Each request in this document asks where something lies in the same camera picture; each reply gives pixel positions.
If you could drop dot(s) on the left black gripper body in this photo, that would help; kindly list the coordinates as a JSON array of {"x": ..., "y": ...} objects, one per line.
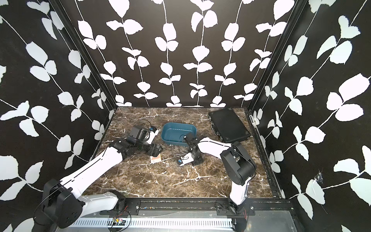
[{"x": 144, "y": 147}]

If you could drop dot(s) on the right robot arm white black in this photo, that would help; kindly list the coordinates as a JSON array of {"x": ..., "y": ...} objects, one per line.
[{"x": 239, "y": 165}]

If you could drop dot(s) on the black carrying case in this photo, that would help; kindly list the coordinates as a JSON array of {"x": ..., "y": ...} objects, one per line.
[{"x": 227, "y": 126}]

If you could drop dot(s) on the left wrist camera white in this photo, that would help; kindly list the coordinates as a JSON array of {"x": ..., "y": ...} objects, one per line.
[{"x": 142, "y": 135}]

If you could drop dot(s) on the black front rail base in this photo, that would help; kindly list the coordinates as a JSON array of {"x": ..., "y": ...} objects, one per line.
[{"x": 221, "y": 206}]

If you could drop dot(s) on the steel nail pile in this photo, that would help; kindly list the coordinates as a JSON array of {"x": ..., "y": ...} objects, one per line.
[{"x": 176, "y": 153}]

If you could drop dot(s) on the teal plastic storage box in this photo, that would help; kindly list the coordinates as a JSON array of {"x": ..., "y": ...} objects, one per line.
[{"x": 174, "y": 133}]

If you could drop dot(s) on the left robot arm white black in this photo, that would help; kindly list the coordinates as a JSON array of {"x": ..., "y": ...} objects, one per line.
[{"x": 63, "y": 201}]

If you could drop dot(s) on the small circuit board with wires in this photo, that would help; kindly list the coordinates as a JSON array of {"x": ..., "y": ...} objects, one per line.
[{"x": 119, "y": 224}]

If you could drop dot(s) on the white perforated strip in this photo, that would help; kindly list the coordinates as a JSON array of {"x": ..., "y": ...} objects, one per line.
[{"x": 160, "y": 223}]

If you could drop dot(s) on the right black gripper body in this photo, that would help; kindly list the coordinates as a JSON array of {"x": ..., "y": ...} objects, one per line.
[{"x": 197, "y": 158}]

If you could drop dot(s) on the playing card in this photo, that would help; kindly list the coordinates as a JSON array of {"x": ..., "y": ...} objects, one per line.
[{"x": 155, "y": 159}]

